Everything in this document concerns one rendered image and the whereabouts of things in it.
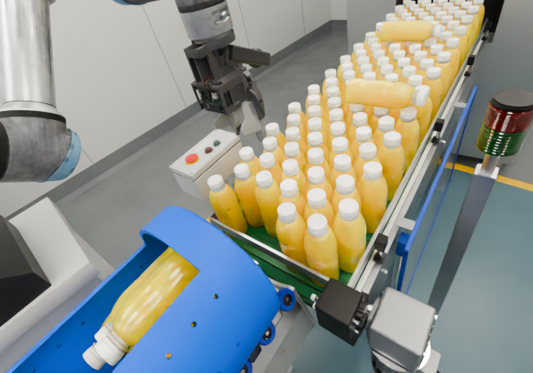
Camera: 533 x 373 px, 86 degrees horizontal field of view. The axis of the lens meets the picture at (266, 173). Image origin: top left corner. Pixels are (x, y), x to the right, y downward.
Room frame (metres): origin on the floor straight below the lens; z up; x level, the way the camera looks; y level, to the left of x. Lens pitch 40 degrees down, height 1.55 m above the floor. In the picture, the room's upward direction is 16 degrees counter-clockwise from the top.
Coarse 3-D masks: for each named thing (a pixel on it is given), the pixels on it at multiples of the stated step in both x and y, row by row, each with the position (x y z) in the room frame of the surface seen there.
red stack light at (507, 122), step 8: (488, 112) 0.37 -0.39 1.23; (496, 112) 0.36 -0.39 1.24; (504, 112) 0.35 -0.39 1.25; (512, 112) 0.34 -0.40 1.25; (520, 112) 0.33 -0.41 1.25; (528, 112) 0.33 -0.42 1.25; (488, 120) 0.37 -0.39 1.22; (496, 120) 0.35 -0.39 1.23; (504, 120) 0.34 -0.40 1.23; (512, 120) 0.33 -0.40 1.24; (520, 120) 0.33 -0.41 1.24; (528, 120) 0.33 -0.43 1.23; (496, 128) 0.35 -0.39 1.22; (504, 128) 0.34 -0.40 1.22; (512, 128) 0.33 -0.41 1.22; (520, 128) 0.33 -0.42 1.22
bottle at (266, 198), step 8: (272, 184) 0.52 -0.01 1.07; (256, 192) 0.52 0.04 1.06; (264, 192) 0.50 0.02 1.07; (272, 192) 0.50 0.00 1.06; (280, 192) 0.51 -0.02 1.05; (256, 200) 0.51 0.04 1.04; (264, 200) 0.50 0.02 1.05; (272, 200) 0.49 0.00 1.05; (264, 208) 0.49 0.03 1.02; (272, 208) 0.49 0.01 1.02; (264, 216) 0.50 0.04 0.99; (272, 216) 0.49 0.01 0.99; (264, 224) 0.52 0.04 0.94; (272, 224) 0.49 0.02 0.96; (272, 232) 0.49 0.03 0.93
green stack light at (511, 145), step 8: (488, 128) 0.36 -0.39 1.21; (528, 128) 0.34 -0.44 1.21; (480, 136) 0.37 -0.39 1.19; (488, 136) 0.36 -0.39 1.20; (496, 136) 0.35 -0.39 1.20; (504, 136) 0.34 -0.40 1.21; (512, 136) 0.33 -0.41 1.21; (520, 136) 0.33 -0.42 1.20; (480, 144) 0.36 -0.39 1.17; (488, 144) 0.35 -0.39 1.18; (496, 144) 0.34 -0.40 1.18; (504, 144) 0.33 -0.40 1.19; (512, 144) 0.33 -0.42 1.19; (520, 144) 0.33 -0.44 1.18; (488, 152) 0.35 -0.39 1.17; (496, 152) 0.34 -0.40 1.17; (504, 152) 0.33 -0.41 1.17; (512, 152) 0.33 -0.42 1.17
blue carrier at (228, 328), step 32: (160, 224) 0.33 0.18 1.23; (192, 224) 0.31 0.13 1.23; (192, 256) 0.25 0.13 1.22; (224, 256) 0.25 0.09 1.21; (96, 288) 0.31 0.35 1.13; (192, 288) 0.21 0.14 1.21; (224, 288) 0.22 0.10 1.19; (256, 288) 0.22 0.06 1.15; (64, 320) 0.27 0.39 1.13; (96, 320) 0.29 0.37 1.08; (160, 320) 0.18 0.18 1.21; (192, 320) 0.18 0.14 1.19; (224, 320) 0.18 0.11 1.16; (256, 320) 0.19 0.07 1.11; (32, 352) 0.23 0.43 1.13; (64, 352) 0.25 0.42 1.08; (128, 352) 0.15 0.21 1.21; (160, 352) 0.15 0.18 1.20; (192, 352) 0.15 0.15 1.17; (224, 352) 0.16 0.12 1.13
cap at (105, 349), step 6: (102, 342) 0.19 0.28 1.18; (108, 342) 0.19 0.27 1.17; (96, 348) 0.19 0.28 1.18; (102, 348) 0.18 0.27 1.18; (108, 348) 0.18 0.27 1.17; (114, 348) 0.18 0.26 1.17; (102, 354) 0.18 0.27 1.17; (108, 354) 0.18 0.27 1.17; (114, 354) 0.18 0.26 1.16; (120, 354) 0.18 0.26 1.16; (108, 360) 0.17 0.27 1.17; (114, 360) 0.17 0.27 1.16
